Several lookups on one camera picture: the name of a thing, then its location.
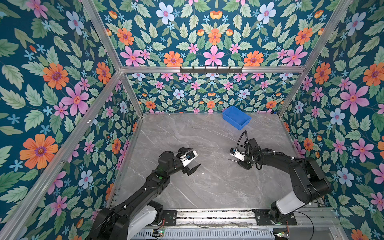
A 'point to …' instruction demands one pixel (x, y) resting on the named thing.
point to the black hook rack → (211, 70)
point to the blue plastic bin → (236, 117)
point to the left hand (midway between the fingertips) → (196, 152)
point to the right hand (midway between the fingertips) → (241, 158)
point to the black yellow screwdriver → (233, 160)
